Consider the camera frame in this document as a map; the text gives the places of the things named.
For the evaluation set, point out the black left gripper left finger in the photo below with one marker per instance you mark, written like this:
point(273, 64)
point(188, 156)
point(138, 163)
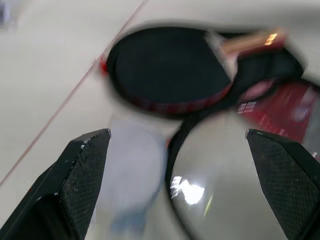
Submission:
point(62, 190)

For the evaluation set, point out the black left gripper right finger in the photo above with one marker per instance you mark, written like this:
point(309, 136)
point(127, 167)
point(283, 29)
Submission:
point(290, 180)

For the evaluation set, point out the black red paddle case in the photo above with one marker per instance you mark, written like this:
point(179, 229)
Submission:
point(287, 107)

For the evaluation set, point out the black red table tennis paddle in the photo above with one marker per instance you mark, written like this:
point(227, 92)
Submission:
point(165, 67)

